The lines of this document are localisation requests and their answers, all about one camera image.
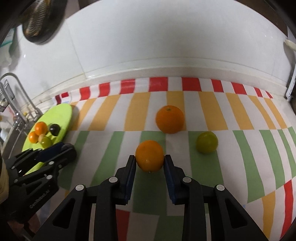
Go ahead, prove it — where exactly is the small round orange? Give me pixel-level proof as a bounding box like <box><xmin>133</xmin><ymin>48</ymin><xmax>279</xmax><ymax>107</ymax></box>
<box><xmin>135</xmin><ymin>140</ymin><xmax>164</xmax><ymax>172</ymax></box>

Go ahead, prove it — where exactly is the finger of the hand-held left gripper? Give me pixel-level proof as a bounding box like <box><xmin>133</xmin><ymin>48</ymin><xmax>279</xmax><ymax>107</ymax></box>
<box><xmin>14</xmin><ymin>145</ymin><xmax>77</xmax><ymax>185</ymax></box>
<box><xmin>6</xmin><ymin>142</ymin><xmax>67</xmax><ymax>171</ymax></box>

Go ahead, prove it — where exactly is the large orange with stem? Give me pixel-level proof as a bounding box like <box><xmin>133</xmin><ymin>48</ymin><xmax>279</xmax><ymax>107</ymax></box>
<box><xmin>35</xmin><ymin>122</ymin><xmax>48</xmax><ymax>135</ymax></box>

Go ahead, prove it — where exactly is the black wire basket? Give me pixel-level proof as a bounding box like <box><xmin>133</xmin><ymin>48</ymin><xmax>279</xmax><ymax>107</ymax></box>
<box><xmin>0</xmin><ymin>80</ymin><xmax>10</xmax><ymax>112</ymax></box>

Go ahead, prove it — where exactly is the chrome kitchen faucet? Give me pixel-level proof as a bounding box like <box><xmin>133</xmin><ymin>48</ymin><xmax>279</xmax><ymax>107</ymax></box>
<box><xmin>0</xmin><ymin>82</ymin><xmax>26</xmax><ymax>128</ymax></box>

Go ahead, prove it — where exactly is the dark purple plum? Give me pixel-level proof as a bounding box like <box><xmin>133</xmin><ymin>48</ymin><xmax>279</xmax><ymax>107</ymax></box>
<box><xmin>49</xmin><ymin>124</ymin><xmax>61</xmax><ymax>137</ymax></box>

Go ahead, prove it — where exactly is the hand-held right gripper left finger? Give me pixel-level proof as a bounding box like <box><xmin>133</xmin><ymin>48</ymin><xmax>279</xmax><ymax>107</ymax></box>
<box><xmin>32</xmin><ymin>155</ymin><xmax>137</xmax><ymax>241</ymax></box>

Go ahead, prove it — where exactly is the stainless steel sink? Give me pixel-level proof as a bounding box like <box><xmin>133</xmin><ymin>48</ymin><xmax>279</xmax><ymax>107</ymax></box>
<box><xmin>0</xmin><ymin>120</ymin><xmax>30</xmax><ymax>158</ymax></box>

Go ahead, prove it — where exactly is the slim gooseneck faucet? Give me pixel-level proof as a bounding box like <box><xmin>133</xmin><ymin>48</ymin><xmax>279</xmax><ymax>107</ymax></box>
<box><xmin>0</xmin><ymin>72</ymin><xmax>43</xmax><ymax>118</ymax></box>

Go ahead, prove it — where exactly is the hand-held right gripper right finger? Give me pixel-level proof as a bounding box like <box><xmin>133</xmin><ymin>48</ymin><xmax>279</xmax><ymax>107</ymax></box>
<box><xmin>164</xmin><ymin>154</ymin><xmax>269</xmax><ymax>241</ymax></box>

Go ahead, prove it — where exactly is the green plate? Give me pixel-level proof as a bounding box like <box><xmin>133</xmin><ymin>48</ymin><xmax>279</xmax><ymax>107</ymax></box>
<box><xmin>21</xmin><ymin>103</ymin><xmax>73</xmax><ymax>176</ymax></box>

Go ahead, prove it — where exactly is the black frying pan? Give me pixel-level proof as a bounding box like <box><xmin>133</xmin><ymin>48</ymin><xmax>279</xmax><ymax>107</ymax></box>
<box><xmin>18</xmin><ymin>0</ymin><xmax>67</xmax><ymax>44</ymax></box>

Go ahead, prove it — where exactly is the striped colourful tablecloth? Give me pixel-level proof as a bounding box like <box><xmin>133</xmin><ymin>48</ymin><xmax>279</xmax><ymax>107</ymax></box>
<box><xmin>23</xmin><ymin>76</ymin><xmax>296</xmax><ymax>241</ymax></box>

